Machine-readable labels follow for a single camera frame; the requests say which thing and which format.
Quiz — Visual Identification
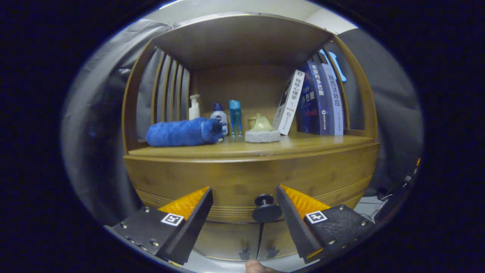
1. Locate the white book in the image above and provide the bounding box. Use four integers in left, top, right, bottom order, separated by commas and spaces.
272, 69, 306, 136

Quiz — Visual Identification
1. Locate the white pump bottle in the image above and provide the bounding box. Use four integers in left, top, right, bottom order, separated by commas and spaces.
188, 94, 200, 121

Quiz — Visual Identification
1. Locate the wooden countertop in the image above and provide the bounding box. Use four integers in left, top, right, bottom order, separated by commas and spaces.
128, 131, 379, 159

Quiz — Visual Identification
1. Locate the wooden cabinet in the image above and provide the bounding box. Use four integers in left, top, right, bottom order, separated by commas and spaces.
121, 12, 380, 262

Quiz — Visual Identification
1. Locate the green scrub brush white sponge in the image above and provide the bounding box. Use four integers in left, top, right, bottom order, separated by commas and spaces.
245, 116, 282, 144

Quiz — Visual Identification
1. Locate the rolled blue towel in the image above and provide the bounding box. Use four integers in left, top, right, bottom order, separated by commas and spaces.
146, 117, 227, 147

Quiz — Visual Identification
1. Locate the wooden cabinet door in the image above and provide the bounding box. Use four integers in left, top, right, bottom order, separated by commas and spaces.
258, 218, 304, 260
191, 222, 262, 262

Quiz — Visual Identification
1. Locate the clear blue bottle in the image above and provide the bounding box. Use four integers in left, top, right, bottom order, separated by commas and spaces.
229, 100, 242, 137

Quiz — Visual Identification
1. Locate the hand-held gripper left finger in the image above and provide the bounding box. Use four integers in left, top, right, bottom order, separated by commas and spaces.
104, 186, 214, 266

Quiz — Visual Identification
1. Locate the dark blue book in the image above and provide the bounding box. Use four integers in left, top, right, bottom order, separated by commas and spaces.
296, 61, 330, 135

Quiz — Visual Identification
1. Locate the white bottle with blue cap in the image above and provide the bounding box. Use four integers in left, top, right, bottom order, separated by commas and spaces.
211, 103, 229, 136

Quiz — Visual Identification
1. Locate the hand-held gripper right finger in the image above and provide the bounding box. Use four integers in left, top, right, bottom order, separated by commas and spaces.
276, 184, 376, 264

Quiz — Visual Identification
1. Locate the pale lavender book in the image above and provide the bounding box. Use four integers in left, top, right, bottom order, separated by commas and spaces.
318, 63, 344, 136

